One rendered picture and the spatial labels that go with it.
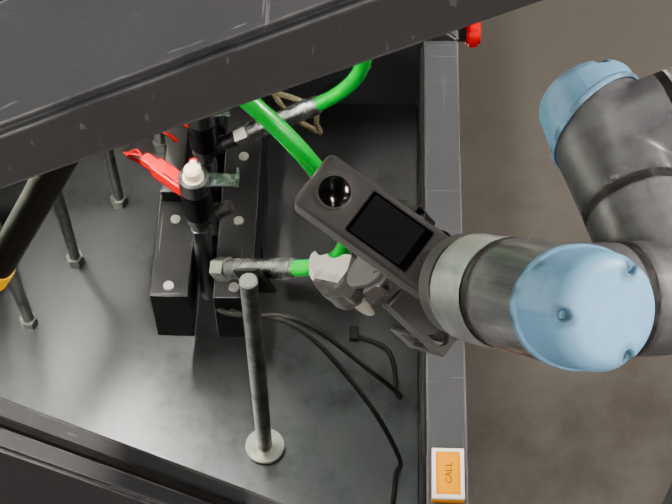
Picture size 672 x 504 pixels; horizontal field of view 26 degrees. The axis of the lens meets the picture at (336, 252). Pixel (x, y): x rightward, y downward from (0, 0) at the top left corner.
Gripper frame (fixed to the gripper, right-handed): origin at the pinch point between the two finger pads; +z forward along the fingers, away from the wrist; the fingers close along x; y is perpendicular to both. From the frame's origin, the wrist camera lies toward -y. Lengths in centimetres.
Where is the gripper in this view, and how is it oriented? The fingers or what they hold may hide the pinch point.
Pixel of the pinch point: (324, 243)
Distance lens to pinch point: 117.0
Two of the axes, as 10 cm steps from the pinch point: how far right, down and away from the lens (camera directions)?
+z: -4.5, -0.8, 8.9
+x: 6.0, -7.7, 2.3
